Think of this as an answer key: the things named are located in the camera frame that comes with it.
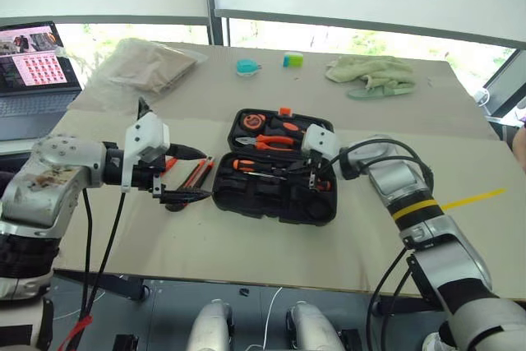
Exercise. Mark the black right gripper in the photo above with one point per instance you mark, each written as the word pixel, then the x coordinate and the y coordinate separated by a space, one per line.
pixel 314 160

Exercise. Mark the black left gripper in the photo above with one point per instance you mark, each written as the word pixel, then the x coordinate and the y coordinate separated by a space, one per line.
pixel 146 174

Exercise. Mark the orange black utility knife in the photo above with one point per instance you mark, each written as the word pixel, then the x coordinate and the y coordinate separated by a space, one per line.
pixel 201 170

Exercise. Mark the large black orange screwdriver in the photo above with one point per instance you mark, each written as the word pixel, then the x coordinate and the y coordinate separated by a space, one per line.
pixel 324 185

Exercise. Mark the black plastic tool case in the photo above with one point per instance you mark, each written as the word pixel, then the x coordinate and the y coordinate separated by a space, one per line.
pixel 267 203

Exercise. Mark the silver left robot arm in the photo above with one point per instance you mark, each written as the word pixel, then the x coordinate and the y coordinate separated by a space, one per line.
pixel 57 170

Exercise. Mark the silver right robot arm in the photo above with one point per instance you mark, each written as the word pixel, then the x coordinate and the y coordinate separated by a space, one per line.
pixel 411 186

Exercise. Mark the thin metal precision screwdriver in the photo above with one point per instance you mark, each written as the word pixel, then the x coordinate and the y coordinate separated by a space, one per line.
pixel 263 174

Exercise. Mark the stubby orange black screwdriver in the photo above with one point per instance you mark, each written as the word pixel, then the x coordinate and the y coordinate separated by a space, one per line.
pixel 289 126

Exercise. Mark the slim orange black screwdriver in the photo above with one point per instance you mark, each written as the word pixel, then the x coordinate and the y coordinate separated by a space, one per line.
pixel 240 164

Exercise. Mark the orange black tape measure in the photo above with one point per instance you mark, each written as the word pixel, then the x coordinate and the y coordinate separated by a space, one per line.
pixel 252 121

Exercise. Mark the beige cardboard table cover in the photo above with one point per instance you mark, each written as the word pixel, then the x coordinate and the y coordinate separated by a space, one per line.
pixel 267 92
pixel 246 252

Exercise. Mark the clear plastic bag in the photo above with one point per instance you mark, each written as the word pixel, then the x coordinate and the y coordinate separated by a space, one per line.
pixel 123 92

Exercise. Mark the pale green plastic hanger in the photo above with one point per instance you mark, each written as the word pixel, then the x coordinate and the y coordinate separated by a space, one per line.
pixel 370 93

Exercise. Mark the brown paper stack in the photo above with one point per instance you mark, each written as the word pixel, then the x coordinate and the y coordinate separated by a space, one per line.
pixel 160 65

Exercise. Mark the green and blue box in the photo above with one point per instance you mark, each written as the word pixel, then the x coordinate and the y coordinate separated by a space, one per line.
pixel 292 60

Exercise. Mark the teal round plastic object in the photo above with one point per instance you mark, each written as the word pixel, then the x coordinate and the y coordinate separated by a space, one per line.
pixel 246 67

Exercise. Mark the pale green towel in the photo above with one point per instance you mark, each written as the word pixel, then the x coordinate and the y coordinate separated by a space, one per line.
pixel 370 68

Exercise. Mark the silver rounded robot leg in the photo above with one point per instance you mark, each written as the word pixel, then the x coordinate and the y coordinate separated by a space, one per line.
pixel 211 326
pixel 314 328

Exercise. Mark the open laptop computer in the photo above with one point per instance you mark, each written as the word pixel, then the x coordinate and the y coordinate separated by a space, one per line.
pixel 37 96

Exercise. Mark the yellow tape strip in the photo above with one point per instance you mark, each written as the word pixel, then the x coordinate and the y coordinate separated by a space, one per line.
pixel 472 199

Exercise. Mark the small white device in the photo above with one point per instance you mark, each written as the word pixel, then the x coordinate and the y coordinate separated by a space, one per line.
pixel 484 98

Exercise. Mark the person in purple top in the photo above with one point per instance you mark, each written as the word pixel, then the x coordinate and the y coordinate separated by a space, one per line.
pixel 521 145

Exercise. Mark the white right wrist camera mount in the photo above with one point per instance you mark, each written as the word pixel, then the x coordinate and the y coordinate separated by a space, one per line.
pixel 322 139

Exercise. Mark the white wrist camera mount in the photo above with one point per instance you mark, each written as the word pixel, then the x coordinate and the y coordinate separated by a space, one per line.
pixel 148 133
pixel 322 139

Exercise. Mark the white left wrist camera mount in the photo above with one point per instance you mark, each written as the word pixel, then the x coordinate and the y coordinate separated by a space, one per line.
pixel 148 133

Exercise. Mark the grey window frame post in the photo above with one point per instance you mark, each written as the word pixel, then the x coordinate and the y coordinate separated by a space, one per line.
pixel 215 26

